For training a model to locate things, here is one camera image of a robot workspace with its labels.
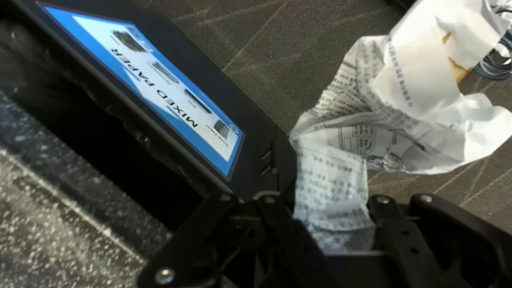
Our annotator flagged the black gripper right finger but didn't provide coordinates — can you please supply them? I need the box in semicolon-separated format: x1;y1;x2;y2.
366;191;512;288

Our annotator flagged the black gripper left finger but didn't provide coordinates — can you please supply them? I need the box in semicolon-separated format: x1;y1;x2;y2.
135;190;342;288

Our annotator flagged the blue grey cable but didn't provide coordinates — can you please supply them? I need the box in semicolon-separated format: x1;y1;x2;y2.
471;28;512;81

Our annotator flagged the dark recycling bin cabinet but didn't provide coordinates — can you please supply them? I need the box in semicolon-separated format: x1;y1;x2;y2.
0;0;300;236

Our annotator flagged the printed white paper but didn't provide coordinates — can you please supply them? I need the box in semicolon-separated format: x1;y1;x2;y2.
289;0;512;252

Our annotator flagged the black bin door handle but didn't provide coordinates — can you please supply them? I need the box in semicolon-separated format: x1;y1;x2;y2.
257;145;276;179

